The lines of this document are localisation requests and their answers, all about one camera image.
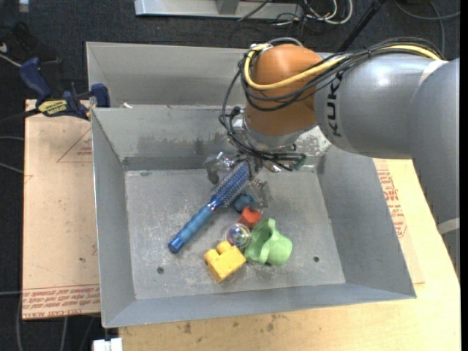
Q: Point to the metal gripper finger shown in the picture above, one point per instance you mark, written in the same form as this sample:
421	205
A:
264	193
212	170

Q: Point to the blue round hairbrush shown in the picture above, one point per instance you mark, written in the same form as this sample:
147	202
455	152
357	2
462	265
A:
204	214

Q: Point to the small blue block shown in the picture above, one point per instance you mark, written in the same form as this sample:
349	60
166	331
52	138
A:
242	201

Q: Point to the red block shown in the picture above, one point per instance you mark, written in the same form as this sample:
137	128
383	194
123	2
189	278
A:
250	217

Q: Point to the clear iridescent ball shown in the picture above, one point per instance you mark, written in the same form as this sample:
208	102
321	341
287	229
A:
238	234

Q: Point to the green cup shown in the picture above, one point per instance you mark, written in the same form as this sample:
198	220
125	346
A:
272	247

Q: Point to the grey metal bin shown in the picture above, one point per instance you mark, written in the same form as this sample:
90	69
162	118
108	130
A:
164	210

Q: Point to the yellow toy block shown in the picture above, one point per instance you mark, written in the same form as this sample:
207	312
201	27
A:
226	262

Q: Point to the brown cardboard board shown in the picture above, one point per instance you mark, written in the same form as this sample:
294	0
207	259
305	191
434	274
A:
58	203

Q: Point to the black cylinder on white bracket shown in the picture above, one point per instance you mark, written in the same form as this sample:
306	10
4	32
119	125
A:
237	122

